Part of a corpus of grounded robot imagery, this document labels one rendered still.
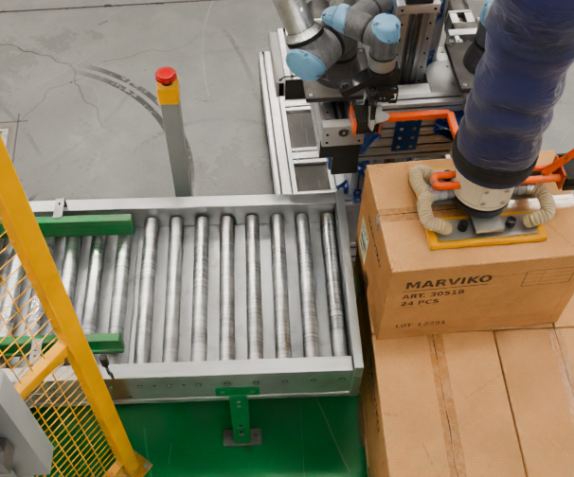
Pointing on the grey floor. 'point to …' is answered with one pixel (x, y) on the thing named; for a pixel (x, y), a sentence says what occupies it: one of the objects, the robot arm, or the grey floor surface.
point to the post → (175, 137)
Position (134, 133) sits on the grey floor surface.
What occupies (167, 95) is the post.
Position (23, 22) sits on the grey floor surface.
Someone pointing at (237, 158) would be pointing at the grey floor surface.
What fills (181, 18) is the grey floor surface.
